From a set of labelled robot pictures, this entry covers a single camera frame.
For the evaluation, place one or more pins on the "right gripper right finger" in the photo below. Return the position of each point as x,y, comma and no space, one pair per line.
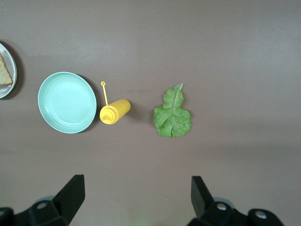
204,207

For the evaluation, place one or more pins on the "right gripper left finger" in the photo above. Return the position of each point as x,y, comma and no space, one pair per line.
68,202

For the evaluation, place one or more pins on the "green lettuce leaf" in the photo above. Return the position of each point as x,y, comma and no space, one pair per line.
172,117

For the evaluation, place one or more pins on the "yellow mustard squeeze bottle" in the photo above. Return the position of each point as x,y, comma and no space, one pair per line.
117,109

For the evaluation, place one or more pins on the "brown bread slice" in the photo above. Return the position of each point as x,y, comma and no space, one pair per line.
4,75

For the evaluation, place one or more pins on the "mint green plate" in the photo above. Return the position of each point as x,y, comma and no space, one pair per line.
67,102

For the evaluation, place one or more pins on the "beige plate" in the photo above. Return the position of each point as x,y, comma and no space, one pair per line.
3,91

